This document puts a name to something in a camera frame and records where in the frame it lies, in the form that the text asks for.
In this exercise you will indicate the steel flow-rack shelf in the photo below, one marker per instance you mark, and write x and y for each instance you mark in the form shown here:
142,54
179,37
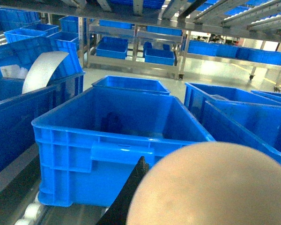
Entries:
261,22

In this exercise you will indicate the background steel rack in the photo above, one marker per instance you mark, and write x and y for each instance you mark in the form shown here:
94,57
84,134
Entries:
183,48

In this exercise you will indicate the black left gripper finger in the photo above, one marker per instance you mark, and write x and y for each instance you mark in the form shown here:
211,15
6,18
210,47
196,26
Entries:
117,212

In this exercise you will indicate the beige plastic dustpan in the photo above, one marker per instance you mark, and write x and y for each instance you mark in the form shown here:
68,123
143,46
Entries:
210,183

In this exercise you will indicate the blue plastic crate behind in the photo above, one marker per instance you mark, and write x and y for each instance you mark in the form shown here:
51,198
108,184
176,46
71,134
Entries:
132,84

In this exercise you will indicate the blue plastic crate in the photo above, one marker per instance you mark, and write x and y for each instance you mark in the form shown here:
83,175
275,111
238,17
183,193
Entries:
17,110
89,145
237,116
132,84

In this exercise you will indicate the curved grey metal sheet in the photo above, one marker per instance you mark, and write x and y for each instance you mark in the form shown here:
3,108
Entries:
42,69

